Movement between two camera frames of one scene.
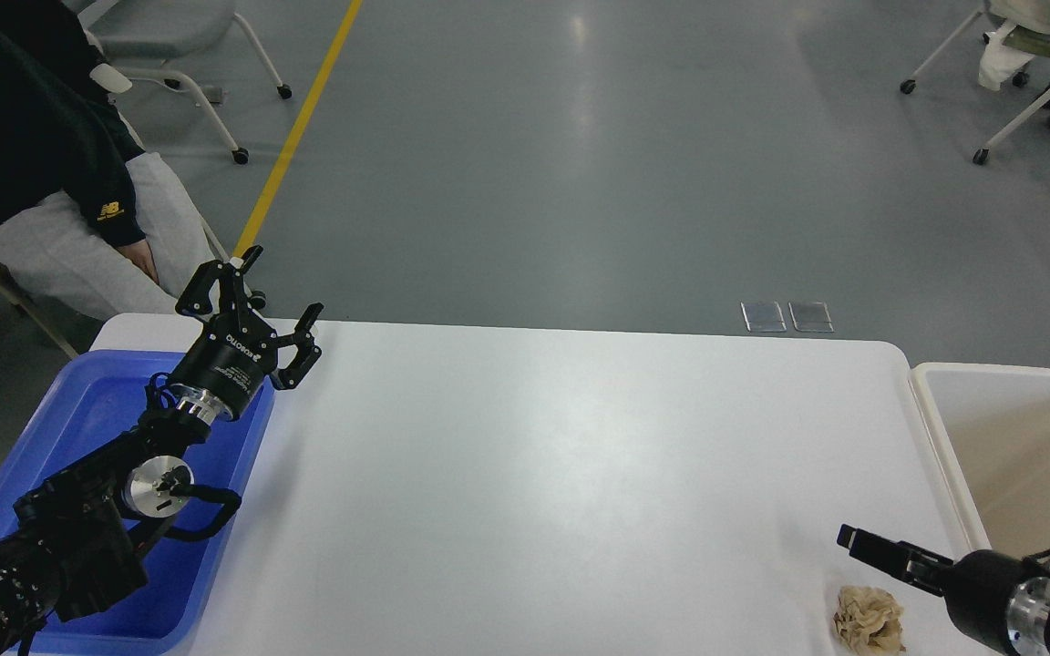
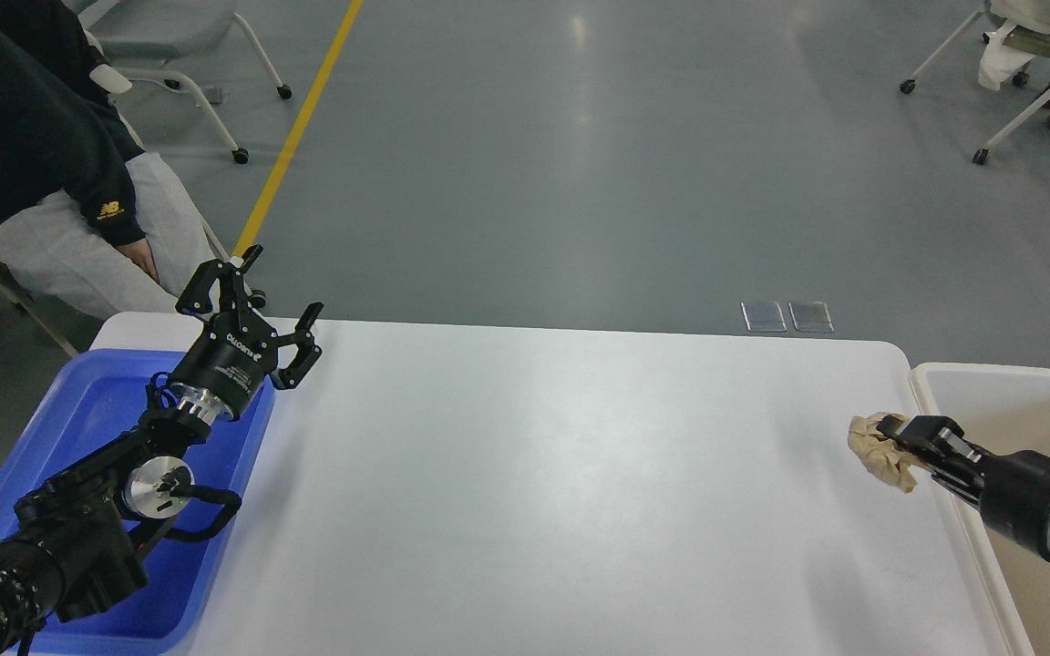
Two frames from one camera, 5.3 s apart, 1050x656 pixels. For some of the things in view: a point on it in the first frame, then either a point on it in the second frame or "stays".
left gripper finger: x=306 y=355 stays
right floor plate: x=810 y=317 stays
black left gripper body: x=230 y=358 stays
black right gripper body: x=979 y=586 to x=1042 y=504
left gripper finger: x=232 y=296 stays
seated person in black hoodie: x=40 y=167 stays
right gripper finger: x=921 y=567 to x=940 y=445
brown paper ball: x=870 y=620 to x=881 y=455
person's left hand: x=139 y=254 stays
